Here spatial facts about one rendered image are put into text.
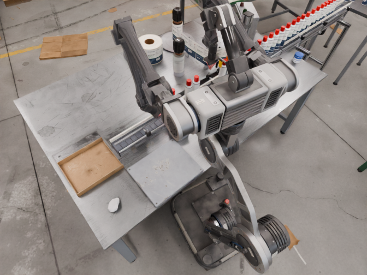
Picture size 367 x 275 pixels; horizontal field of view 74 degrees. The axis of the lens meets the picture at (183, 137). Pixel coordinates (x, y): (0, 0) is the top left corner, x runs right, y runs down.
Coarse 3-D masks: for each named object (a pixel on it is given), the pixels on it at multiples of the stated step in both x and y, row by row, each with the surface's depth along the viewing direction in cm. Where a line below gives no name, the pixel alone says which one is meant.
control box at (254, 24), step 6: (234, 6) 141; (246, 6) 138; (252, 6) 138; (240, 12) 134; (252, 12) 134; (240, 18) 132; (258, 18) 131; (252, 24) 134; (252, 30) 137; (252, 36) 140
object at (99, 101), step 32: (256, 32) 236; (96, 64) 204; (32, 96) 182; (64, 96) 183; (96, 96) 184; (128, 96) 184; (288, 96) 188; (32, 128) 165; (64, 128) 166; (96, 128) 167; (256, 128) 170; (128, 160) 153; (96, 192) 141; (128, 192) 141; (96, 224) 130; (128, 224) 131
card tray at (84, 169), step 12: (96, 144) 159; (72, 156) 151; (84, 156) 154; (96, 156) 154; (108, 156) 154; (60, 168) 144; (72, 168) 149; (84, 168) 149; (96, 168) 149; (108, 168) 149; (120, 168) 148; (72, 180) 144; (84, 180) 144; (96, 180) 144; (84, 192) 139
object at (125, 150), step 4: (280, 52) 213; (272, 56) 208; (276, 56) 214; (208, 84) 187; (148, 120) 166; (164, 124) 164; (156, 128) 162; (160, 128) 163; (164, 128) 167; (128, 132) 159; (152, 132) 160; (156, 132) 163; (144, 136) 158; (152, 136) 163; (140, 140) 157; (144, 140) 161; (132, 144) 154; (136, 144) 157; (140, 144) 160; (124, 148) 152; (128, 148) 155; (120, 152) 151; (124, 152) 153; (120, 156) 153
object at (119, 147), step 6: (270, 54) 209; (210, 84) 187; (150, 120) 165; (150, 126) 162; (156, 126) 162; (132, 132) 159; (138, 132) 159; (144, 132) 159; (120, 138) 156; (132, 138) 157; (138, 138) 157; (114, 144) 154; (120, 144) 154; (126, 144) 154; (120, 150) 151
